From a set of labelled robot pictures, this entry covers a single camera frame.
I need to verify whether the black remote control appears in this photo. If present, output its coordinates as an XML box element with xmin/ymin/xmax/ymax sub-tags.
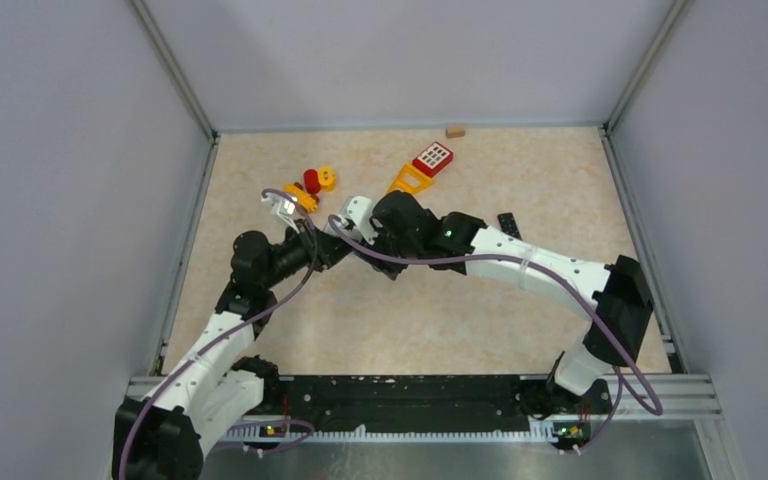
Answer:
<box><xmin>497</xmin><ymin>212</ymin><xmax>522</xmax><ymax>240</ymax></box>

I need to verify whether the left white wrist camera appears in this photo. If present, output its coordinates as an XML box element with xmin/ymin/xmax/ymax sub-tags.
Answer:
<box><xmin>260</xmin><ymin>188</ymin><xmax>315</xmax><ymax>233</ymax></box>

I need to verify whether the red cylinder toy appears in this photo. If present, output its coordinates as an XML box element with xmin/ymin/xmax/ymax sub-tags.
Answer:
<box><xmin>303</xmin><ymin>169</ymin><xmax>321</xmax><ymax>196</ymax></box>

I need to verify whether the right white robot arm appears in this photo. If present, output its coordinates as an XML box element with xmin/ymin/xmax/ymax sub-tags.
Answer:
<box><xmin>336</xmin><ymin>191</ymin><xmax>654</xmax><ymax>412</ymax></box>

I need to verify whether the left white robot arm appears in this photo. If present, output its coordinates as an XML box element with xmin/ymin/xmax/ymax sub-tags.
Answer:
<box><xmin>112</xmin><ymin>223</ymin><xmax>351</xmax><ymax>479</ymax></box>

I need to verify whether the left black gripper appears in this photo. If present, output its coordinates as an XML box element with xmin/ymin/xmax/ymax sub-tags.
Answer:
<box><xmin>261</xmin><ymin>218</ymin><xmax>357</xmax><ymax>289</ymax></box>

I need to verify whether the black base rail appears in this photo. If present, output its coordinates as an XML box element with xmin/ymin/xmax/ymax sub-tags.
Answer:
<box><xmin>221</xmin><ymin>375</ymin><xmax>612</xmax><ymax>449</ymax></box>

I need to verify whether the yellow triangle toy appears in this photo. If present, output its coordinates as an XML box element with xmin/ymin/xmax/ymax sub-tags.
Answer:
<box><xmin>386</xmin><ymin>163</ymin><xmax>433</xmax><ymax>195</ymax></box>

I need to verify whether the orange toy piece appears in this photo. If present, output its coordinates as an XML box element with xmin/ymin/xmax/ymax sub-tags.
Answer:
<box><xmin>283</xmin><ymin>183</ymin><xmax>319</xmax><ymax>213</ymax></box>

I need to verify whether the yellow ring toy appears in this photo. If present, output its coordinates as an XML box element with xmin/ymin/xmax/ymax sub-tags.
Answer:
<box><xmin>317</xmin><ymin>166</ymin><xmax>337</xmax><ymax>192</ymax></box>

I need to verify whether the red toy block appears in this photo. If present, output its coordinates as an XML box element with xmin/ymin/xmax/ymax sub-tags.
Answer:
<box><xmin>411</xmin><ymin>142</ymin><xmax>454</xmax><ymax>178</ymax></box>

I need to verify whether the small wooden block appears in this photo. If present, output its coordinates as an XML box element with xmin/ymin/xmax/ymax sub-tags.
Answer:
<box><xmin>445</xmin><ymin>125</ymin><xmax>466</xmax><ymax>139</ymax></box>

